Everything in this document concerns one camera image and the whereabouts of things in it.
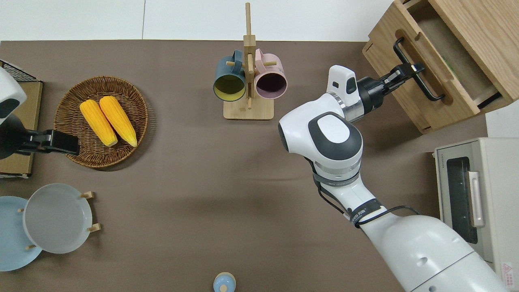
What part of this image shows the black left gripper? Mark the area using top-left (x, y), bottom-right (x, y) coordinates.
top-left (15, 129), bottom-right (80, 157)

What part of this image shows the teal mug yellow inside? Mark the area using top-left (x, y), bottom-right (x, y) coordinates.
top-left (213, 49), bottom-right (247, 102)

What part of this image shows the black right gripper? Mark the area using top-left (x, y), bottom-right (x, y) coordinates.
top-left (378, 62), bottom-right (425, 97)

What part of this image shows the large brown table mat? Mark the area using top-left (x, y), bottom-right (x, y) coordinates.
top-left (0, 40), bottom-right (489, 292)

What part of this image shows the wooden drawer with black handle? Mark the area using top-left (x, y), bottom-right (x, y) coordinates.
top-left (366, 0), bottom-right (502, 132)

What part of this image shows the light blue plate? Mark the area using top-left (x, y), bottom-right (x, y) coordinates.
top-left (0, 196), bottom-right (43, 271)

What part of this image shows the round brown wicker basket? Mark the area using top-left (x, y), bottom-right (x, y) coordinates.
top-left (54, 76), bottom-right (149, 169)

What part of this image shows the wooden mug tree stand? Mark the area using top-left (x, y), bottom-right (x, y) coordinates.
top-left (223, 2), bottom-right (275, 120)

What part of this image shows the grey plate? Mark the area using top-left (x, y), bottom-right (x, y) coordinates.
top-left (22, 183), bottom-right (93, 254)

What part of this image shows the yellow corn cob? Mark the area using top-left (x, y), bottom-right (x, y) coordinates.
top-left (79, 99), bottom-right (118, 147)
top-left (99, 96), bottom-right (138, 147)

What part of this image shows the wooden plate rack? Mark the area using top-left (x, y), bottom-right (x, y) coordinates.
top-left (17, 191), bottom-right (101, 250)

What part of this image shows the light wooden cabinet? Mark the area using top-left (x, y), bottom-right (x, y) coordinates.
top-left (362, 0), bottom-right (519, 135)

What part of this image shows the pink mug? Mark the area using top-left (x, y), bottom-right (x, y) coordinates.
top-left (254, 49), bottom-right (288, 100)

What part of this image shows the cream toaster oven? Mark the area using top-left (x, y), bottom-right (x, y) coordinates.
top-left (433, 137), bottom-right (519, 286)

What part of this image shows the wire grid box wooden top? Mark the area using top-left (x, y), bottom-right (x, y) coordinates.
top-left (0, 60), bottom-right (43, 179)

